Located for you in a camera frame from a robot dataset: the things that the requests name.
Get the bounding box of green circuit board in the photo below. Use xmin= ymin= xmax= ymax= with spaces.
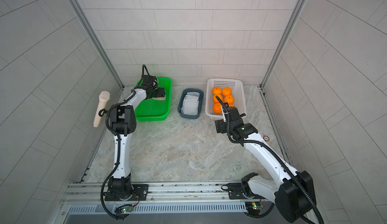
xmin=245 ymin=202 xmax=264 ymax=217
xmin=115 ymin=204 xmax=135 ymax=215

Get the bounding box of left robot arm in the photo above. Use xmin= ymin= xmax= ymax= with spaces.
xmin=93 ymin=65 xmax=166 ymax=201

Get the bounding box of right green circuit board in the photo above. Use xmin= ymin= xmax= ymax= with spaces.
xmin=245 ymin=202 xmax=264 ymax=217

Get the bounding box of white foam net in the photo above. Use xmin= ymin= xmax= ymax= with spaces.
xmin=181 ymin=98 xmax=199 ymax=116
xmin=186 ymin=92 xmax=200 ymax=101

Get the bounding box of aluminium rail frame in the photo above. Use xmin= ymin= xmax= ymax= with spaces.
xmin=50 ymin=181 xmax=272 ymax=224

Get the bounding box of dark blue plastic tub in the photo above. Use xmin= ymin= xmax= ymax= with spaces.
xmin=177 ymin=88 xmax=204 ymax=119

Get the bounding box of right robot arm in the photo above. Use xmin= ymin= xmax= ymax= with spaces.
xmin=215 ymin=97 xmax=324 ymax=224

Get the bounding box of left green circuit board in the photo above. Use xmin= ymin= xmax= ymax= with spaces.
xmin=115 ymin=204 xmax=135 ymax=215

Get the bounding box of white plastic basket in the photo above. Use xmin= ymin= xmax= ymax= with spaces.
xmin=205 ymin=78 xmax=247 ymax=120

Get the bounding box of green plastic basket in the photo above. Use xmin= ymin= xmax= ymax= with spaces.
xmin=135 ymin=78 xmax=172 ymax=122

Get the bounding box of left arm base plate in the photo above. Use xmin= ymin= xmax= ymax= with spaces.
xmin=103 ymin=184 xmax=149 ymax=201

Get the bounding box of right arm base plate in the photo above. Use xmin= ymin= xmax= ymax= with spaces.
xmin=221 ymin=182 xmax=248 ymax=200

